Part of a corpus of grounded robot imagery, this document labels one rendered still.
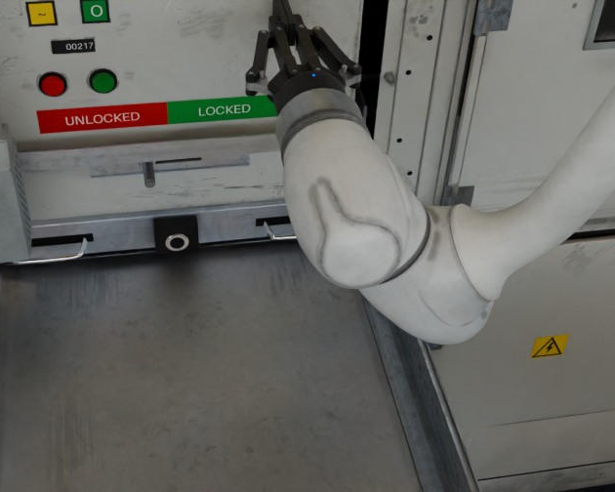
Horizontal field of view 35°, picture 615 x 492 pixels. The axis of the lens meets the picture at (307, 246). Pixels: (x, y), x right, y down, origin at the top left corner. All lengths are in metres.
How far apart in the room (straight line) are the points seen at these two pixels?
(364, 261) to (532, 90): 0.57
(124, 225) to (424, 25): 0.48
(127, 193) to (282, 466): 0.43
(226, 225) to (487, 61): 0.42
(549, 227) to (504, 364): 0.84
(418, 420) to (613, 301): 0.60
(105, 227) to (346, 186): 0.58
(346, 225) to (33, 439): 0.54
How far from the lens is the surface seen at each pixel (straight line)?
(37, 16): 1.19
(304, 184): 0.87
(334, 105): 0.95
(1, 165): 1.17
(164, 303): 1.34
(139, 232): 1.37
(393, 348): 1.29
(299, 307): 1.33
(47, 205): 1.35
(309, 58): 1.07
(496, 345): 1.70
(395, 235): 0.84
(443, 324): 0.99
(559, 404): 1.91
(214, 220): 1.37
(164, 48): 1.21
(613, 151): 0.87
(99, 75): 1.22
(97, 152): 1.24
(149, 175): 1.26
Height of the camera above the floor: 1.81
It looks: 43 degrees down
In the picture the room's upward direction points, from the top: 3 degrees clockwise
